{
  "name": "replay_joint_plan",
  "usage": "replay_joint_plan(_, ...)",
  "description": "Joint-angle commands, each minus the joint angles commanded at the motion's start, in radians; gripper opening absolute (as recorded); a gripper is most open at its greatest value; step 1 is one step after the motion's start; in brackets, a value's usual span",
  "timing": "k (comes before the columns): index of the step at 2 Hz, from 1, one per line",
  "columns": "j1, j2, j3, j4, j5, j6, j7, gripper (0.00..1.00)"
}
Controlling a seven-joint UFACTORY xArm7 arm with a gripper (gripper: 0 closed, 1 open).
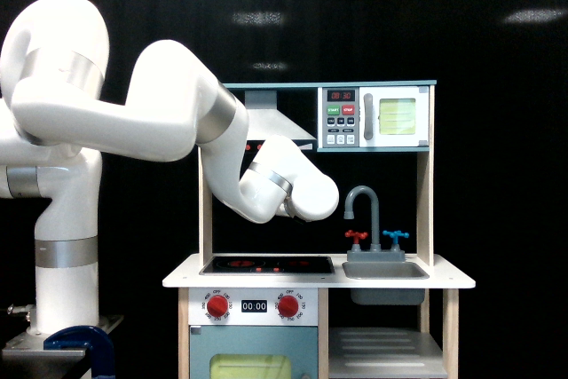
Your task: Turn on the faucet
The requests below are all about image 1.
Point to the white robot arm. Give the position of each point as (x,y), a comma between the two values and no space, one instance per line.
(55,128)

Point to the grey faucet spout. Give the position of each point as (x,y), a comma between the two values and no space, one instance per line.
(373,215)

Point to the grey range hood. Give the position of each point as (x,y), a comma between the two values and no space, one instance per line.
(265,120)

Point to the black toy stovetop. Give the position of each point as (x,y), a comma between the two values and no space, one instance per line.
(242,264)

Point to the toy microwave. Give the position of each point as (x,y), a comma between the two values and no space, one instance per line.
(375,117)

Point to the grey sink basin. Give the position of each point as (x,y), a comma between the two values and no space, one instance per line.
(385,270)

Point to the right red stove knob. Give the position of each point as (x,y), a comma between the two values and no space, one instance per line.
(288,306)

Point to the red stove knob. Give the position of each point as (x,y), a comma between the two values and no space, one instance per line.
(217,306)
(288,306)

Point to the black timer display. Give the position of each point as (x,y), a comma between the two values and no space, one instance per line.
(253,306)

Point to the left red stove knob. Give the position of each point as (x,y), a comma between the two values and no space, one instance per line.
(217,306)

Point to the teal oven door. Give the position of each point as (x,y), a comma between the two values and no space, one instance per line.
(253,352)

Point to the grey lower shelf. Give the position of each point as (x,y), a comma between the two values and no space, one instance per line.
(384,353)

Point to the black curtain backdrop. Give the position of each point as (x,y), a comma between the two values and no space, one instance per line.
(500,169)

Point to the blue c-clamp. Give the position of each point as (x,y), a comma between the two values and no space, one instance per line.
(94,340)

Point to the red faucet handle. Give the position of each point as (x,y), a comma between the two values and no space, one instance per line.
(356,238)

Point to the blue faucet handle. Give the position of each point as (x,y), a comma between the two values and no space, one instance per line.
(395,237)

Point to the wooden toy kitchen frame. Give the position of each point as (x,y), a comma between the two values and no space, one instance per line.
(316,239)

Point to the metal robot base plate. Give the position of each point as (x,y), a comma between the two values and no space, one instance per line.
(29,344)

